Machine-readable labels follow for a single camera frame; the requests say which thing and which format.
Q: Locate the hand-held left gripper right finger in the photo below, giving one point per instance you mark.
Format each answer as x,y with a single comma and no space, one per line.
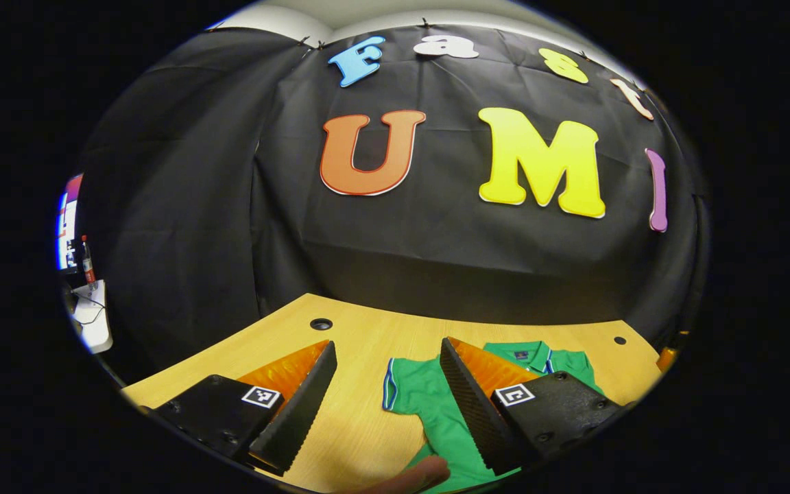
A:
477,412

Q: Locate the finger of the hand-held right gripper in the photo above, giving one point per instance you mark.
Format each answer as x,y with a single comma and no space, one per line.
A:
666,358

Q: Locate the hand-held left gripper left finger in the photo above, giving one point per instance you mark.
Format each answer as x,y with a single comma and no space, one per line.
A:
302,412

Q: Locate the green T-shirt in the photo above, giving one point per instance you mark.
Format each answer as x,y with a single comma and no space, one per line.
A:
429,405

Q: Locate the black backdrop cloth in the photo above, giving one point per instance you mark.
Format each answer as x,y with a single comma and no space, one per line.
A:
436,261

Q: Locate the white desk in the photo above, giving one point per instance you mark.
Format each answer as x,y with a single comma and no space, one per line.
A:
93,329

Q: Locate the red bottle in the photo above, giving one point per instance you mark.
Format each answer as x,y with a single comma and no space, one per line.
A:
88,264

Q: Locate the computer screen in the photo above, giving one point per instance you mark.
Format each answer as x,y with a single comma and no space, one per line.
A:
68,219

